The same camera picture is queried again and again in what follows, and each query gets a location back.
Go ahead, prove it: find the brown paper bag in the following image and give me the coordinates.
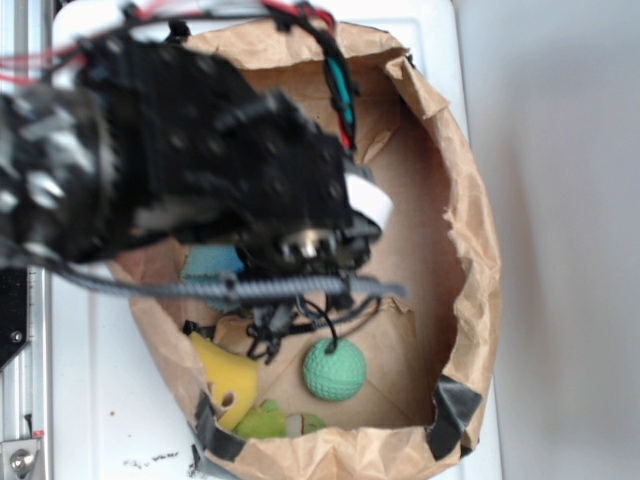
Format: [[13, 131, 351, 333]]
[[130, 23, 502, 479]]

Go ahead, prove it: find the green dimpled ball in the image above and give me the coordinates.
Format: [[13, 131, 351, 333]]
[[302, 339, 367, 402]]

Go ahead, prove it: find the silver corner bracket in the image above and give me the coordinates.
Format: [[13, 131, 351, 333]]
[[1, 438, 43, 480]]

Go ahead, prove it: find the blue terry cloth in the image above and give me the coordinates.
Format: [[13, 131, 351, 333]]
[[180, 245, 245, 284]]

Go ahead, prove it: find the black corner bracket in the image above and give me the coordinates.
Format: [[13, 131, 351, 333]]
[[0, 269, 29, 370]]

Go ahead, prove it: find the grey braided cable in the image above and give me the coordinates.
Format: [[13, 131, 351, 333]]
[[49, 259, 409, 304]]

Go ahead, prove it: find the aluminium frame rail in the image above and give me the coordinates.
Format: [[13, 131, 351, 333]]
[[1, 1, 56, 479]]

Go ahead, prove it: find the yellow sponge block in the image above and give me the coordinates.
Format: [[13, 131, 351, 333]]
[[188, 332, 258, 430]]

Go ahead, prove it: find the green plush toy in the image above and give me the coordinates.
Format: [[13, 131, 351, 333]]
[[233, 400, 326, 439]]

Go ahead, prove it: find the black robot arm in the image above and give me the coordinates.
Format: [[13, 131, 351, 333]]
[[1, 34, 392, 275]]

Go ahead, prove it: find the red and teal wire bundle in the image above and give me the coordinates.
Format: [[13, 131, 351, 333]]
[[259, 0, 361, 151]]

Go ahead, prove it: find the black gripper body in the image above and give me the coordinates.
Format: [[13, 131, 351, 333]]
[[207, 91, 393, 275]]

